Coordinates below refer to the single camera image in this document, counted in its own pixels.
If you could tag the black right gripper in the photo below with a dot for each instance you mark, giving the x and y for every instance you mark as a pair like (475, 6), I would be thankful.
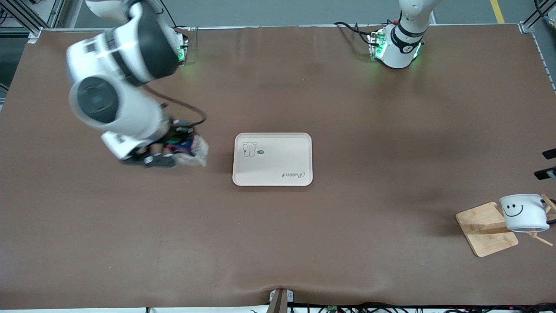
(177, 133)

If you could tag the white smiley mug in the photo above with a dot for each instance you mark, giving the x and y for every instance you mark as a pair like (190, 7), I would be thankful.
(521, 213)

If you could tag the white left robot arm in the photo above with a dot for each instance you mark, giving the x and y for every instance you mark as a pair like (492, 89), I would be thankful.
(397, 52)

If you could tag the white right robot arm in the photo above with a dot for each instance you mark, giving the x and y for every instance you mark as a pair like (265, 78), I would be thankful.
(108, 100)

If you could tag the wooden cup rack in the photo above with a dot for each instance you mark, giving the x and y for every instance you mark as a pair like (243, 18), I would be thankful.
(482, 234)

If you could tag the beige plastic tray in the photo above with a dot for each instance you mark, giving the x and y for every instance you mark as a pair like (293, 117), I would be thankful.
(273, 161)

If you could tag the brown table cover mat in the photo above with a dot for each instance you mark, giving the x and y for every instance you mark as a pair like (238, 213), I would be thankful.
(304, 239)

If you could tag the aluminium frame post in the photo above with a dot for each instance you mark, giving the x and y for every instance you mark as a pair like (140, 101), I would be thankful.
(32, 26)
(527, 27)

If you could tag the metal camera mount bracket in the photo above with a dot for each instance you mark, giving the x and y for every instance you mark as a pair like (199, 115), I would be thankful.
(280, 300)

